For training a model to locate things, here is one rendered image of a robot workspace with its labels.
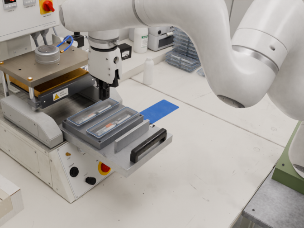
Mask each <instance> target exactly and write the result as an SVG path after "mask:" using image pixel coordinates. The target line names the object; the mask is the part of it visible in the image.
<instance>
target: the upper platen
mask: <svg viewBox="0 0 304 228"><path fill-rule="evenodd" d="M88 73H89V72H88V71H87V70H84V69H82V68H78V69H75V70H73V71H71V72H68V73H66V74H64V75H61V76H59V77H56V78H54V79H51V80H49V81H46V82H44V83H42V84H40V85H37V86H35V87H34V92H35V97H36V98H37V99H38V95H40V94H42V93H45V92H47V91H49V90H52V89H54V88H56V87H58V86H61V85H63V84H65V83H68V82H70V81H72V80H74V79H76V78H79V77H81V76H83V75H86V74H88ZM9 80H10V81H11V82H10V85H12V86H13V87H15V88H17V89H18V90H20V91H22V92H23V93H25V94H27V95H29V87H28V86H27V85H25V84H24V83H22V82H20V81H18V80H17V79H15V78H13V77H11V76H9Z"/></svg>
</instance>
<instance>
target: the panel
mask: <svg viewBox="0 0 304 228"><path fill-rule="evenodd" d="M55 150H56V152H57V155H58V157H59V160H60V162H61V165H62V167H63V170H64V172H65V175H66V178H67V180H68V183H69V185H70V188H71V190H72V192H73V195H74V197H75V200H76V199H78V198H79V197H81V196H82V195H83V194H84V193H86V192H87V191H89V190H90V189H91V188H93V187H94V186H95V185H97V184H98V183H99V182H101V181H102V180H103V179H104V178H106V177H107V176H109V175H110V174H111V173H113V172H114V171H115V170H113V169H111V168H110V170H109V171H108V172H103V171H102V170H101V164H102V162H100V161H99V160H97V159H96V158H94V157H93V156H91V155H90V154H88V153H86V152H85V153H80V152H78V150H77V146H75V145H74V144H72V143H71V142H69V141H68V142H66V143H65V144H63V145H61V146H60V147H58V148H56V149H55ZM73 168H77V169H78V170H79V173H78V175H77V176H72V175H71V170H72V169H73ZM87 177H94V178H95V179H96V183H95V184H94V185H89V184H88V183H86V178H87Z"/></svg>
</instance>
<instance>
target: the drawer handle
mask: <svg viewBox="0 0 304 228"><path fill-rule="evenodd" d="M166 137H167V130H166V129H164V128H161V129H160V130H158V131H157V132H156V133H154V134H153V135H152V136H150V137H149V138H147V139H146V140H145V141H143V142H142V143H141V144H139V145H138V146H136V147H135V148H134V149H132V150H131V153H130V161H132V162H133V163H137V162H138V156H140V155H141V154H143V153H144V152H145V151H146V150H148V149H149V148H150V147H152V146H153V145H154V144H156V143H157V142H158V141H160V140H163V141H165V140H166Z"/></svg>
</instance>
